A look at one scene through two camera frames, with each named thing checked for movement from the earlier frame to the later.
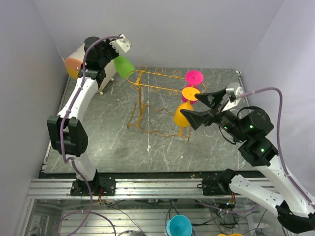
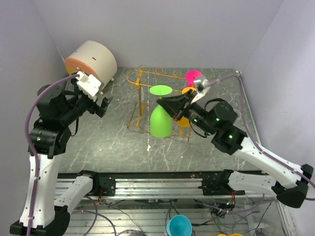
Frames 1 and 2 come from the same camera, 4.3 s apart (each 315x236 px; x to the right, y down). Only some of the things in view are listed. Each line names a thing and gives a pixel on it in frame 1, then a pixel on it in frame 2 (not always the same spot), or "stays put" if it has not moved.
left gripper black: [107, 44] -> [94, 107]
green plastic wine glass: [123, 66] -> [161, 121]
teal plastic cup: [179, 225] stays put
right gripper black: [196, 117] -> [175, 104]
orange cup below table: [231, 234] stays put
